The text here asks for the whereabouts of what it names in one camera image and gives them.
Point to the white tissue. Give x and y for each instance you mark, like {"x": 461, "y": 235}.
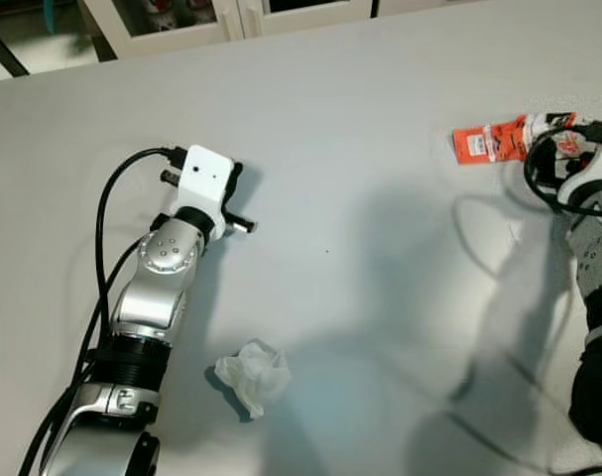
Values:
{"x": 256, "y": 375}

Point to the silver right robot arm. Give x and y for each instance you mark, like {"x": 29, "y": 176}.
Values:
{"x": 598, "y": 258}

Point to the red snack packet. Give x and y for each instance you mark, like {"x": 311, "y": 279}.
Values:
{"x": 484, "y": 142}

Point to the white glass door cabinet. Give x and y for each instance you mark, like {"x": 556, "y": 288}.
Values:
{"x": 231, "y": 20}

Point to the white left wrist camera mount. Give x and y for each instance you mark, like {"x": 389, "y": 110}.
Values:
{"x": 203, "y": 178}

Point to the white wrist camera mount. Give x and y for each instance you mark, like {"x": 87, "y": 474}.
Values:
{"x": 598, "y": 174}
{"x": 203, "y": 178}

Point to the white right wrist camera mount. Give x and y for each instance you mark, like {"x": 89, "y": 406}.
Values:
{"x": 598, "y": 174}

